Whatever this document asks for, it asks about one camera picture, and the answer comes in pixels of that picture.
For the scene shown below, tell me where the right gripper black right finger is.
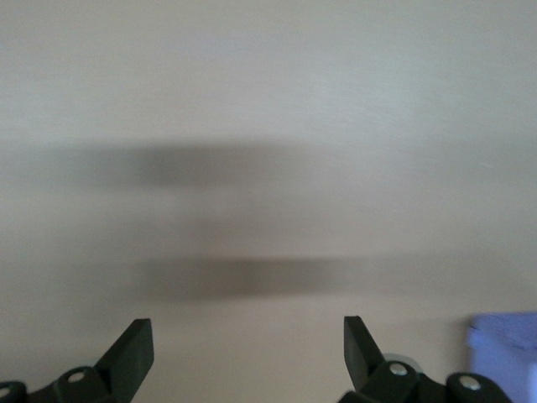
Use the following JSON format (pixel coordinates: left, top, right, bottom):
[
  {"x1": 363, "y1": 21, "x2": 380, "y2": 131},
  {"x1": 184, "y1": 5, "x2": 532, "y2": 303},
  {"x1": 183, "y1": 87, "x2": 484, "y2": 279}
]
[{"x1": 337, "y1": 315, "x2": 515, "y2": 403}]

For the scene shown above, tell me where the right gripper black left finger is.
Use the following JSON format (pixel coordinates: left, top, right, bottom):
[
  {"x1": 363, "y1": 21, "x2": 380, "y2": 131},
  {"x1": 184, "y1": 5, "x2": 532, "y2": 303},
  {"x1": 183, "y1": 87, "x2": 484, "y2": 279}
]
[{"x1": 0, "y1": 317, "x2": 155, "y2": 403}]

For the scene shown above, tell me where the purple foam block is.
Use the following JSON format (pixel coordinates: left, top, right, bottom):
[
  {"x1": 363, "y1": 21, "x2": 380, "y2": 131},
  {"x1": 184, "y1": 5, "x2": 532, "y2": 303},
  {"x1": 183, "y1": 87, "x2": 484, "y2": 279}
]
[{"x1": 466, "y1": 311, "x2": 537, "y2": 403}]

